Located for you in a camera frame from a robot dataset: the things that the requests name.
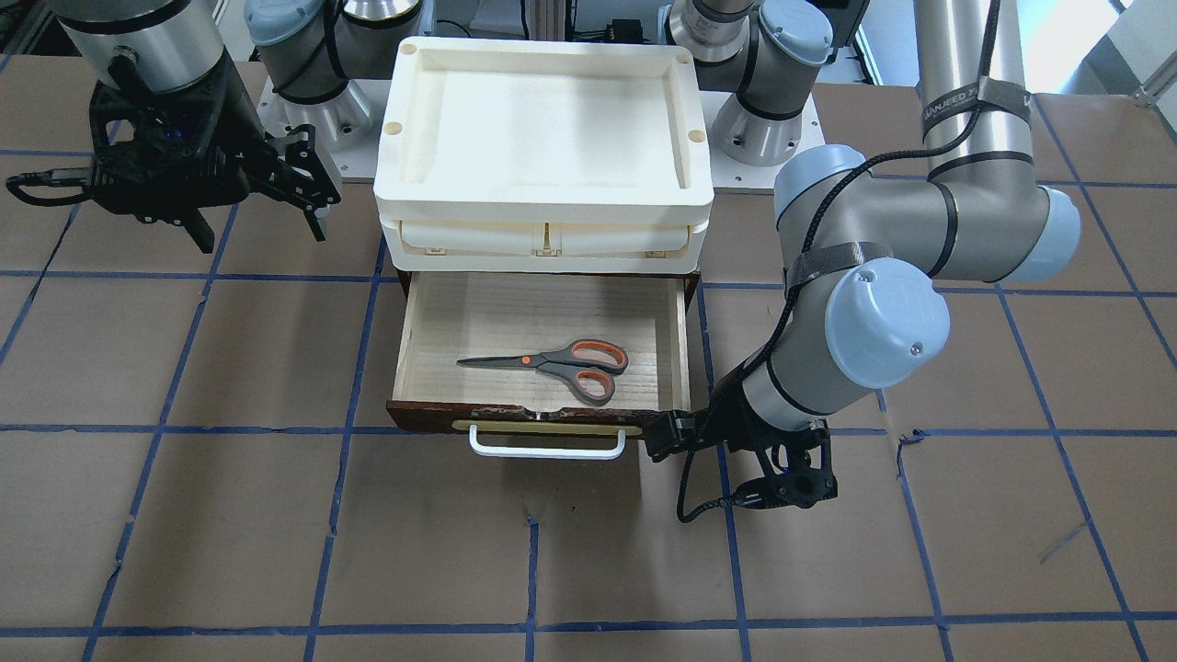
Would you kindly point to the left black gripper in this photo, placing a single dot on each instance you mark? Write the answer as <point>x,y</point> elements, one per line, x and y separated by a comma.
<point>722,416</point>

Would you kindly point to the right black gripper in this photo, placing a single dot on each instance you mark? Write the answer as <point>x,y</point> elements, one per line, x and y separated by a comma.
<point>223,131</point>

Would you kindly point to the grey orange scissors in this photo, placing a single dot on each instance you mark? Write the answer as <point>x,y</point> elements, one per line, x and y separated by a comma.
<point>588,367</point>

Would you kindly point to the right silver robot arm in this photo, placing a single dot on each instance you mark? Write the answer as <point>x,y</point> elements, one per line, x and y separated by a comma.
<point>312,48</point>

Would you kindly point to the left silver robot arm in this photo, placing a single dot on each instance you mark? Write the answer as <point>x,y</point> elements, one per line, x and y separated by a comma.
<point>861,252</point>

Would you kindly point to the white plastic tray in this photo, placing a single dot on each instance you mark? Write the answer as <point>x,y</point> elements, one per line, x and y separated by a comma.
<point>539,156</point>

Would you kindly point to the brown paper table cover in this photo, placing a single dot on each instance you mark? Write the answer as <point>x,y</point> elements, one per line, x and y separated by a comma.
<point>209,456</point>

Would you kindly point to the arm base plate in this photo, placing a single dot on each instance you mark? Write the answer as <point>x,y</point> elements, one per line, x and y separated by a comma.
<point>347,127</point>
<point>747,154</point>

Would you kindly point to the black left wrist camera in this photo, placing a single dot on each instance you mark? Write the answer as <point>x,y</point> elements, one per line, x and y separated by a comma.
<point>796,468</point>

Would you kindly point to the white drawer handle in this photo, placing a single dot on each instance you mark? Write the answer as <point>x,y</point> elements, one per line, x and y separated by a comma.
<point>545,453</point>

